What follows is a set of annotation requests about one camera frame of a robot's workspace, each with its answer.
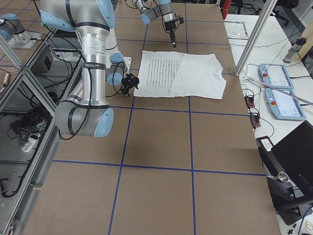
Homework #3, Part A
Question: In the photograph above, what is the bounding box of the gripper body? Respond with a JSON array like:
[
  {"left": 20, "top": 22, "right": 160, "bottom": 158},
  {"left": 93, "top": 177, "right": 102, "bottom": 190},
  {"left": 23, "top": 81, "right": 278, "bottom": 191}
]
[
  {"left": 121, "top": 76, "right": 139, "bottom": 90},
  {"left": 164, "top": 21, "right": 176, "bottom": 33}
]

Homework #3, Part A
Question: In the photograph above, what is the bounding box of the white printed t-shirt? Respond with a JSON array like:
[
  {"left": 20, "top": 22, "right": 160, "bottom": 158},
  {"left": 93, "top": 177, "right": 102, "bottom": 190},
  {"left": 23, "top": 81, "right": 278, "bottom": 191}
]
[{"left": 134, "top": 50, "right": 226, "bottom": 100}]

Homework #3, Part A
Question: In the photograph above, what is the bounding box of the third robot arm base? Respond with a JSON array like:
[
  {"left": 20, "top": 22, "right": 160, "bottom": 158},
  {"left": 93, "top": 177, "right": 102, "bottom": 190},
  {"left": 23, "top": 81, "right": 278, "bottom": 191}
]
[{"left": 0, "top": 13, "right": 36, "bottom": 49}]

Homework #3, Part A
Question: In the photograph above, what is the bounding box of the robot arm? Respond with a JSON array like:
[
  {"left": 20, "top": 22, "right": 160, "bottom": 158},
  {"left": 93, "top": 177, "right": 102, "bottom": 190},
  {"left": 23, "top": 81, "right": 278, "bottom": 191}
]
[
  {"left": 40, "top": 0, "right": 139, "bottom": 137},
  {"left": 132, "top": 0, "right": 183, "bottom": 48}
]

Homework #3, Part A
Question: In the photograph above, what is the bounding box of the plastic document sleeve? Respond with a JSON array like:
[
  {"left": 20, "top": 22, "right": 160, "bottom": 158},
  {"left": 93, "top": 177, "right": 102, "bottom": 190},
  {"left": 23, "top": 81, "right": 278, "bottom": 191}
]
[{"left": 224, "top": 21, "right": 249, "bottom": 40}]

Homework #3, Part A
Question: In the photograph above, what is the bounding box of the orange connector board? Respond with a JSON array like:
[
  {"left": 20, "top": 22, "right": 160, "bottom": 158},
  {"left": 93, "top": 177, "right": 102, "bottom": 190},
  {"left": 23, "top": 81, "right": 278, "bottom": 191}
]
[
  {"left": 249, "top": 114, "right": 261, "bottom": 129},
  {"left": 245, "top": 95, "right": 255, "bottom": 108}
]

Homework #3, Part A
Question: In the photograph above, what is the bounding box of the white power strip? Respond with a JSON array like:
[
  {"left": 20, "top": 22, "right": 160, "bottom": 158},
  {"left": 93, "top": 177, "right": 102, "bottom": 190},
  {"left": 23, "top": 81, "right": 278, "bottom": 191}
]
[{"left": 21, "top": 135, "right": 39, "bottom": 153}]

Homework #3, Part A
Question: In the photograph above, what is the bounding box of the thin metal rod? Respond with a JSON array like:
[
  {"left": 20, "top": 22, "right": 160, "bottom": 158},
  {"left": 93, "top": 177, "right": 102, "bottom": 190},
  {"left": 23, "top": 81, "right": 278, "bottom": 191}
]
[{"left": 246, "top": 76, "right": 313, "bottom": 106}]

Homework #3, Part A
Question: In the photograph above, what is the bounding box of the upper blue teach pendant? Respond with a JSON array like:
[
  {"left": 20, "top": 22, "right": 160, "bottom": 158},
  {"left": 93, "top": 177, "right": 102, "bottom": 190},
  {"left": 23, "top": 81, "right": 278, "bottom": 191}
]
[{"left": 259, "top": 63, "right": 294, "bottom": 90}]

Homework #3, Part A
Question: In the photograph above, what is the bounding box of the blue teach pendant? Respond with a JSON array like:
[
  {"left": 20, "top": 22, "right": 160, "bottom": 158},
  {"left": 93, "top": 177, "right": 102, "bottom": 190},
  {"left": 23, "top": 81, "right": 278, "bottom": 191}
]
[
  {"left": 259, "top": 63, "right": 294, "bottom": 90},
  {"left": 265, "top": 88, "right": 306, "bottom": 121}
]

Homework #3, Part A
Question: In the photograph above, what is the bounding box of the grey water bottle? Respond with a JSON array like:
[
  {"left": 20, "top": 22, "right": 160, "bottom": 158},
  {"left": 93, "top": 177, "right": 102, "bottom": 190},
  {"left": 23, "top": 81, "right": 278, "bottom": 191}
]
[{"left": 283, "top": 37, "right": 307, "bottom": 64}]

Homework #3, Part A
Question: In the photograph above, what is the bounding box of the lower blue teach pendant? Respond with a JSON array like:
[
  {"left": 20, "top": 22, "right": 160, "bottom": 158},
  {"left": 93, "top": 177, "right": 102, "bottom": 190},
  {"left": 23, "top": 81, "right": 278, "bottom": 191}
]
[{"left": 265, "top": 88, "right": 306, "bottom": 121}]

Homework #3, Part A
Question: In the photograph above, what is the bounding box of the black laptop computer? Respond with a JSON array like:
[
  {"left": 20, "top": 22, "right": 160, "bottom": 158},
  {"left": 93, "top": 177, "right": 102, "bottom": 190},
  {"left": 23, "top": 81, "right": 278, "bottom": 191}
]
[{"left": 256, "top": 121, "right": 313, "bottom": 225}]

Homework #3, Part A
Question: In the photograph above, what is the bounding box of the aluminium frame post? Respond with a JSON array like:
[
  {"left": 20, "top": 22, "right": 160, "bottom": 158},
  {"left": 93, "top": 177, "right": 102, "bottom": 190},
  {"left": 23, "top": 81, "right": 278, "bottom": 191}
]
[{"left": 234, "top": 0, "right": 277, "bottom": 76}]

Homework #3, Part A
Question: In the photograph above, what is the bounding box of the aluminium frame rack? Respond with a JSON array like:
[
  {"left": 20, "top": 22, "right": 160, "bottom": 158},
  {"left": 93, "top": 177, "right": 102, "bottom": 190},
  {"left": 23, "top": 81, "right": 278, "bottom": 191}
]
[{"left": 0, "top": 30, "right": 82, "bottom": 235}]

